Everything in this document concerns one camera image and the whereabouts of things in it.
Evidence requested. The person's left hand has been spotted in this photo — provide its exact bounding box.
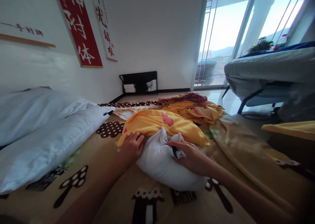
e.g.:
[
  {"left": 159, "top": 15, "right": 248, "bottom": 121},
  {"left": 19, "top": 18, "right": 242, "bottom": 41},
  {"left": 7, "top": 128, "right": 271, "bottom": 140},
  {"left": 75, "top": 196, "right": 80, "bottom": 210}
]
[{"left": 122, "top": 132, "right": 146, "bottom": 162}]

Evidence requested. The beige mushroom print blanket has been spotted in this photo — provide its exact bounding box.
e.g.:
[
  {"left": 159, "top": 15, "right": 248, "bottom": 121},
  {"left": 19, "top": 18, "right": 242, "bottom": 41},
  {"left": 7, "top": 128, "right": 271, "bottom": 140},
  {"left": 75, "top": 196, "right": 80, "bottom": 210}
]
[{"left": 0, "top": 100, "right": 315, "bottom": 224}]

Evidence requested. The blue cloth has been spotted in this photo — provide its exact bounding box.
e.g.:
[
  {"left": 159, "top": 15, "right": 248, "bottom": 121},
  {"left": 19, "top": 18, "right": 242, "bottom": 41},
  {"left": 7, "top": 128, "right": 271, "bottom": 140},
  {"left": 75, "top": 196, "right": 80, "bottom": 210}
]
[{"left": 242, "top": 40, "right": 315, "bottom": 58}]

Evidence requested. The black folding table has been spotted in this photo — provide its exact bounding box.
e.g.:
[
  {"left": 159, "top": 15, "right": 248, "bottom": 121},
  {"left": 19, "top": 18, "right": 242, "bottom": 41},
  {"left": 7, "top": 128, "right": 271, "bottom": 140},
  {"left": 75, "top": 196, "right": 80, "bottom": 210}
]
[{"left": 119, "top": 71, "right": 158, "bottom": 95}]

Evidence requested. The narrow white hanging scroll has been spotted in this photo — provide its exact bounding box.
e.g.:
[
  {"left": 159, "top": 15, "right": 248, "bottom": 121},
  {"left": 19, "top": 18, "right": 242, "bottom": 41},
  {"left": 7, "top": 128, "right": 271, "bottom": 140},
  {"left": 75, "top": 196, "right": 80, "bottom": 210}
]
[{"left": 89, "top": 0, "right": 118, "bottom": 62}]

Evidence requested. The red hanging scroll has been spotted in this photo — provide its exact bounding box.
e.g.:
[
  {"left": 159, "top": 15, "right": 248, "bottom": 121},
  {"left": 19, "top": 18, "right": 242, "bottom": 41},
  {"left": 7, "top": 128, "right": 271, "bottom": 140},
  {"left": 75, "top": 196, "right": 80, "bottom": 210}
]
[{"left": 54, "top": 0, "right": 104, "bottom": 68}]

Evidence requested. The person's right hand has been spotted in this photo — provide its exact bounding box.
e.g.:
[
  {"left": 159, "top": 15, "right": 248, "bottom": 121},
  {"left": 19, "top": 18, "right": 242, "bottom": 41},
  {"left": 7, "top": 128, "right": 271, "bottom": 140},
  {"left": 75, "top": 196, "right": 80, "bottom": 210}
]
[{"left": 167, "top": 140, "right": 210, "bottom": 177}]

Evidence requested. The yellow pillowcase with pink print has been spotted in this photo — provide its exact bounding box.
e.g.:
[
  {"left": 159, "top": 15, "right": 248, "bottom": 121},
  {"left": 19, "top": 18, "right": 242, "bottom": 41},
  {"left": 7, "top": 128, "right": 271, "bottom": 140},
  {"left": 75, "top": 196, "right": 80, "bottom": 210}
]
[{"left": 116, "top": 109, "right": 211, "bottom": 149}]

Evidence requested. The pile of yellow clothes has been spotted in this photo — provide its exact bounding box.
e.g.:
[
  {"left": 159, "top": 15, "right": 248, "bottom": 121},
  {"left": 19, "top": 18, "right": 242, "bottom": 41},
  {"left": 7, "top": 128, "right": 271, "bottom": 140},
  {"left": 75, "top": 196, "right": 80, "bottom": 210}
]
[{"left": 162, "top": 100, "right": 225, "bottom": 127}]

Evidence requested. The red patterned cloth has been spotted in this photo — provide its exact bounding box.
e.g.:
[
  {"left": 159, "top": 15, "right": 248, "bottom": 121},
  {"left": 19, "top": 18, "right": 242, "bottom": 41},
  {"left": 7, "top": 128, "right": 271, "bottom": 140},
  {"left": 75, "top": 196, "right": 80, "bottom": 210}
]
[{"left": 157, "top": 92, "right": 209, "bottom": 105}]

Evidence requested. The yellow flat cushion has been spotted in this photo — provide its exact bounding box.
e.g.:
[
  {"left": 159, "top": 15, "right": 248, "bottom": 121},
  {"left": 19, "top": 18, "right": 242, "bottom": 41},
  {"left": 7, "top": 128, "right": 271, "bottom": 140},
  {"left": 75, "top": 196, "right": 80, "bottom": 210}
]
[{"left": 261, "top": 120, "right": 315, "bottom": 142}]

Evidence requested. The grey sofa bed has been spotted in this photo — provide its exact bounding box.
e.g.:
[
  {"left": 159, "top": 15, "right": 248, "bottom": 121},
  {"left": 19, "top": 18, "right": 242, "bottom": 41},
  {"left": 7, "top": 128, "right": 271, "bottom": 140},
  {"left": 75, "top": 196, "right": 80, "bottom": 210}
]
[{"left": 223, "top": 46, "right": 315, "bottom": 122}]

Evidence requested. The glass sliding door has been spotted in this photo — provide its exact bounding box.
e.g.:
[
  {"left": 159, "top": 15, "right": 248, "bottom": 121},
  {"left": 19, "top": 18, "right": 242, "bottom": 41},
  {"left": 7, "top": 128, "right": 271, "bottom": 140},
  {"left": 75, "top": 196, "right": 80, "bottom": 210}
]
[{"left": 190, "top": 0, "right": 315, "bottom": 90}]

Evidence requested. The white quilt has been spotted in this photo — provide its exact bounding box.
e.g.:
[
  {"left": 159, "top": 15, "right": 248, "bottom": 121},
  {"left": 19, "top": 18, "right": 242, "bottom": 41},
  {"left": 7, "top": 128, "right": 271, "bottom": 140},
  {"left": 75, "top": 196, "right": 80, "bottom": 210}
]
[{"left": 0, "top": 86, "right": 116, "bottom": 195}]

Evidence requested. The green potted plant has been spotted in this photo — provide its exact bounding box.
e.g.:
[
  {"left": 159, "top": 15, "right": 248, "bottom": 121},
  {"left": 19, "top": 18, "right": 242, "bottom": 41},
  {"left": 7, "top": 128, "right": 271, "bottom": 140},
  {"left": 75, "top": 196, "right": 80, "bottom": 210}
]
[{"left": 247, "top": 36, "right": 275, "bottom": 54}]

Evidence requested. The wide white scroll wooden rod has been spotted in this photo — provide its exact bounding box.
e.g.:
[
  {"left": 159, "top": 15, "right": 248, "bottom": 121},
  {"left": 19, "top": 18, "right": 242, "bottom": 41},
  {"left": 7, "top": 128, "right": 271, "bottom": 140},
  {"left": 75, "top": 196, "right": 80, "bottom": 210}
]
[{"left": 0, "top": 0, "right": 56, "bottom": 48}]

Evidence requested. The white pillow insert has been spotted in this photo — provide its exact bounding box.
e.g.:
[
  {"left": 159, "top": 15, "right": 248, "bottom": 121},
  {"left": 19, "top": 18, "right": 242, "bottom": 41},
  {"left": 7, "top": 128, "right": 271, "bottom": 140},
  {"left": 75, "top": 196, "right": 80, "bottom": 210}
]
[{"left": 135, "top": 126, "right": 210, "bottom": 193}]

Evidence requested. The clear plastic bottle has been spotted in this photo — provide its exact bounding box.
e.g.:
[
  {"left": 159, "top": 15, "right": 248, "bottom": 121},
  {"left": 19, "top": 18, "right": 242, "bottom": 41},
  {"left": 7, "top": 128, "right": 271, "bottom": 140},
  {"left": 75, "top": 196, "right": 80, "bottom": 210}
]
[{"left": 274, "top": 34, "right": 290, "bottom": 50}]

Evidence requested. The black floor cable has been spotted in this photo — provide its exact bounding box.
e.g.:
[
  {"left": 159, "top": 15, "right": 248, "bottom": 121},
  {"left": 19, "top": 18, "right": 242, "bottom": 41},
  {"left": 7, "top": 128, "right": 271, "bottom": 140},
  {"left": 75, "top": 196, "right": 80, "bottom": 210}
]
[{"left": 242, "top": 107, "right": 280, "bottom": 121}]

